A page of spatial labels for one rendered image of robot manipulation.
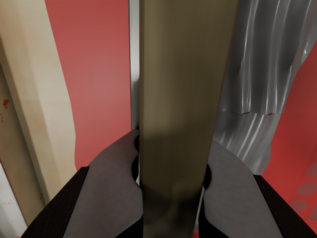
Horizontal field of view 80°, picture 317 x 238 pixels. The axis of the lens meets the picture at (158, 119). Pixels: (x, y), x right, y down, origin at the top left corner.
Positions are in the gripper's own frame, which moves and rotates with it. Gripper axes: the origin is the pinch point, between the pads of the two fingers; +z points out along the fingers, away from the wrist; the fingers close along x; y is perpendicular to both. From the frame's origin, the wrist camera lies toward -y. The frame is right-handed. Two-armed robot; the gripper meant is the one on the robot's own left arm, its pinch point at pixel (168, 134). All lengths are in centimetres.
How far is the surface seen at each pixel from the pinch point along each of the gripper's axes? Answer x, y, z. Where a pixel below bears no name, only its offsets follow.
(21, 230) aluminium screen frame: -15.3, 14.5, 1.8
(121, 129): -4.3, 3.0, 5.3
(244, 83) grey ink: 6.3, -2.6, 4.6
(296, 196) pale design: 16.3, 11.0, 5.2
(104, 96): -5.8, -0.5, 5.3
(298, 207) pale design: 17.3, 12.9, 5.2
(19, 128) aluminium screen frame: -14.5, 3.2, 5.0
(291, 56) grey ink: 9.5, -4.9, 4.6
